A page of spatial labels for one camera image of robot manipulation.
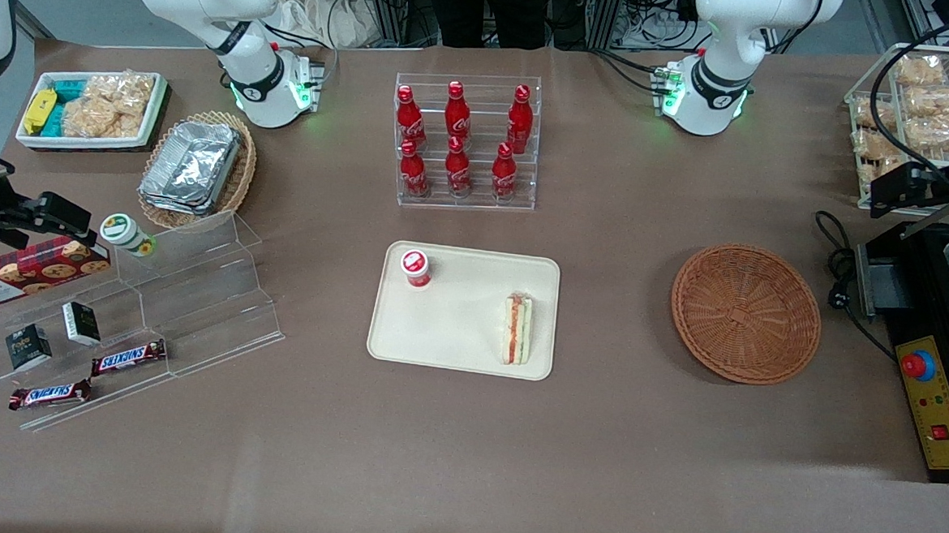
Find small red lidded cup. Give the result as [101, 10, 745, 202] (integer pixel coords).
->
[398, 248, 434, 290]

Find cream cloth bag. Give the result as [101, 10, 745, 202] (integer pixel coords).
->
[268, 0, 380, 52]

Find clear acrylic bottle rack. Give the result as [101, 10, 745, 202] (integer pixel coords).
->
[389, 70, 544, 214]

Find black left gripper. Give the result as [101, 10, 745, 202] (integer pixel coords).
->
[868, 161, 949, 222]

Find white rectangular snack bin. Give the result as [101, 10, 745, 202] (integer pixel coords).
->
[15, 65, 170, 157]

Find red emergency stop button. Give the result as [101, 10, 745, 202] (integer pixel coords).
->
[900, 350, 938, 384]

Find green lidded yogurt cup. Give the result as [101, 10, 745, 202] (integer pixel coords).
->
[98, 212, 158, 260]

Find tangled black background cables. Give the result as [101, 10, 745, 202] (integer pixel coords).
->
[612, 0, 705, 56]

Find person in black trousers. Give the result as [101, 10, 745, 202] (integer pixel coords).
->
[421, 0, 550, 54]

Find black machine with yellow panel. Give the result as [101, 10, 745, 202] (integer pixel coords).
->
[844, 212, 949, 484]

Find brown chocolate bar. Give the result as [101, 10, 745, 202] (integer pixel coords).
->
[90, 335, 169, 382]
[7, 374, 94, 416]

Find clear bag of crackers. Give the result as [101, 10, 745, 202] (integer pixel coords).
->
[61, 69, 158, 143]

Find white wire rack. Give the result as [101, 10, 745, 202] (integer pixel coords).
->
[838, 40, 949, 216]

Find black power cable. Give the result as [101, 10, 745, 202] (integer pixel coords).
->
[806, 208, 905, 360]

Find red tartan cookie box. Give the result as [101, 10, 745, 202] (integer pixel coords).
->
[0, 232, 114, 318]

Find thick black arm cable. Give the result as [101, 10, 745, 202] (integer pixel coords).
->
[864, 3, 949, 174]

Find triangle sandwich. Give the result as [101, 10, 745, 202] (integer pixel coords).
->
[502, 293, 535, 367]

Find clear acrylic stepped shelf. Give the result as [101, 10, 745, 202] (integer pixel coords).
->
[0, 197, 292, 445]

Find round brown wicker basket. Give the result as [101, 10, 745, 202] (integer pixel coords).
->
[667, 241, 827, 389]

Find stacked foil containers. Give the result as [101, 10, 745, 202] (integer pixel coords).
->
[137, 117, 244, 219]

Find yellow snack packet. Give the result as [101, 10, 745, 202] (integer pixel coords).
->
[22, 87, 59, 137]

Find small black carton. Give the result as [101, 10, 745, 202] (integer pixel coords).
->
[3, 322, 54, 373]
[59, 301, 105, 349]

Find oval tan wicker basket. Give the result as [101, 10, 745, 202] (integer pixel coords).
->
[135, 106, 261, 234]

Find beige plastic tray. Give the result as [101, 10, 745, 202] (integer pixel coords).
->
[365, 239, 563, 383]

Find red cola bottle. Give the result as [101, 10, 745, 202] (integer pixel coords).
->
[505, 84, 535, 156]
[489, 141, 520, 203]
[397, 140, 433, 200]
[393, 84, 431, 152]
[443, 80, 475, 146]
[443, 135, 475, 200]

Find teal snack packet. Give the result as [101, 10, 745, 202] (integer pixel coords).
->
[43, 76, 88, 140]

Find clear bag of fried snacks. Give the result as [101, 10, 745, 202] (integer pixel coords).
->
[891, 52, 948, 88]
[854, 97, 900, 132]
[901, 84, 949, 122]
[903, 115, 949, 154]
[849, 128, 898, 185]

